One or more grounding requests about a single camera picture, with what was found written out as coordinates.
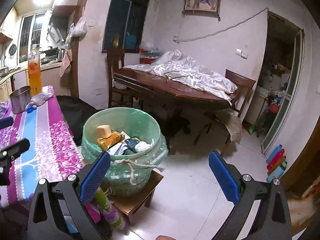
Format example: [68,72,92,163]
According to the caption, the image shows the gold foil snack package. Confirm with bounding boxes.
[97,132,125,150]

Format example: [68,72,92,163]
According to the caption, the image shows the tan sponge block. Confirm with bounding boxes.
[96,125,112,139]

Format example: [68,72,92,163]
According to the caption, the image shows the blue cigarette box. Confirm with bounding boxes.
[125,138,139,153]

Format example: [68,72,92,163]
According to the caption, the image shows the white tissue ball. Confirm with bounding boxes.
[135,141,154,153]

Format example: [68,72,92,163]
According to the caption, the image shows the kitchen cabinets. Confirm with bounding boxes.
[0,62,73,103]

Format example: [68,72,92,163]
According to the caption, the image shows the green lined trash bucket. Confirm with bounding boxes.
[81,107,169,197]

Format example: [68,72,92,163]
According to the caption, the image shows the blue bottle cap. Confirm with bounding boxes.
[26,107,34,113]

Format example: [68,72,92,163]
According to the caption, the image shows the steel mug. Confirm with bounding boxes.
[10,86,37,114]

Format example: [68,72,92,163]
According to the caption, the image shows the colourful floral tablecloth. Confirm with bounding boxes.
[0,85,126,230]

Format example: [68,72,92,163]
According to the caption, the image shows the grey white cloth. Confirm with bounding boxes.
[25,92,53,111]

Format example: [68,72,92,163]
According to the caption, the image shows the orange juice bottle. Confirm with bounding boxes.
[27,44,42,96]

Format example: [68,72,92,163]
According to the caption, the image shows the small wooden stool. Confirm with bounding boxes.
[107,171,163,225]

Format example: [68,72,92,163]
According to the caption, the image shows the black clothing pile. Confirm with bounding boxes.
[56,95,99,146]

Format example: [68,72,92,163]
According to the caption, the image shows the electric kettle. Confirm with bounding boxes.
[57,48,66,62]

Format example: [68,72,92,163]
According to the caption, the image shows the pink hanging towel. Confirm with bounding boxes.
[59,48,73,77]

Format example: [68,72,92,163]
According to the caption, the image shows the left wooden chair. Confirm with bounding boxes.
[106,48,141,108]

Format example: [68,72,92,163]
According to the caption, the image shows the wooden chair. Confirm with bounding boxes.
[192,68,257,156]
[106,48,141,108]

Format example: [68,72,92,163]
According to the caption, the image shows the right wooden chair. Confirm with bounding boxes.
[192,68,257,156]

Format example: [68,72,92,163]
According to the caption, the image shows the dark wooden dining table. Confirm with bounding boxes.
[112,67,232,140]

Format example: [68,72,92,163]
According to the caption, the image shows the eyeglasses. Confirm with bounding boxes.
[163,70,189,80]

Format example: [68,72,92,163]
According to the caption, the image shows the white satin cloth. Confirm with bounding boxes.
[124,49,237,102]

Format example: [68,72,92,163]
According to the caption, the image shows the wall cable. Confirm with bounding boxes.
[172,7,269,43]

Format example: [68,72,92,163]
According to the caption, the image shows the framed wall picture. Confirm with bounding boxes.
[182,0,221,18]

